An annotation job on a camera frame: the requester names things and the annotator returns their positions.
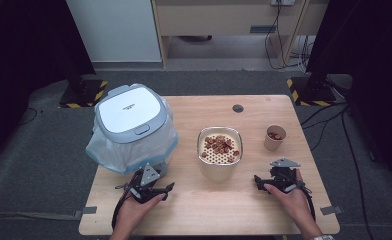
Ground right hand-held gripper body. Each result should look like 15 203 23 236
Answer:
265 157 308 195

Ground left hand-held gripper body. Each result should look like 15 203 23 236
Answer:
115 162 168 205

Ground brown paper cup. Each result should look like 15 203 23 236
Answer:
263 124 288 152

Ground person's right hand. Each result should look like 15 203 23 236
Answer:
263 169 314 232

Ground person's left hand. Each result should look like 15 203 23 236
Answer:
116 193 167 235

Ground trash bin with plastic bag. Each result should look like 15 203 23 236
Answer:
85 83 180 175

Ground beige container with perforated strainer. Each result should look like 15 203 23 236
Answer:
196 126 244 183

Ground pile of red dried slices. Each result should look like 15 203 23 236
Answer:
201 134 241 164

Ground grey tape strip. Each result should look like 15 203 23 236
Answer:
319 205 345 216
73 206 98 221

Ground grey floor mat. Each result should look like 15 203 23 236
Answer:
296 103 392 231
0 79 100 216

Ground white cabinet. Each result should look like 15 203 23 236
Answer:
66 0 163 64

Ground black curtain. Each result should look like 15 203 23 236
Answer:
0 0 97 171
305 0 392 183

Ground light wooden desk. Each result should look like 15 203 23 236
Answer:
150 0 330 70

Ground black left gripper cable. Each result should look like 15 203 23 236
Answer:
111 188 133 231

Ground thin looped black floor cable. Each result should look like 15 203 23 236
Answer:
18 107 40 126

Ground black hanging desk cables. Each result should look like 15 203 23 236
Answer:
264 0 316 72

